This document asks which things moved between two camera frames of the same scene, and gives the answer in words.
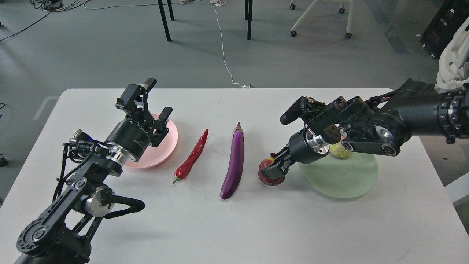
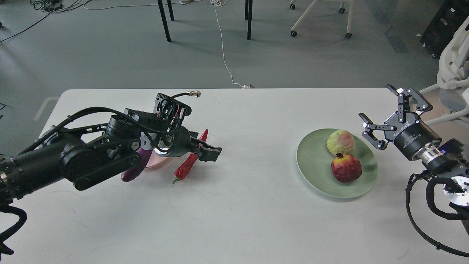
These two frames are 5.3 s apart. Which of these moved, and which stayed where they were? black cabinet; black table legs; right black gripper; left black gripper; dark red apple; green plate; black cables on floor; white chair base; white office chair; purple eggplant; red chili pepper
Moved: dark red apple; purple eggplant; left black gripper; right black gripper
Stayed: black cabinet; green plate; white chair base; black table legs; black cables on floor; white office chair; red chili pepper
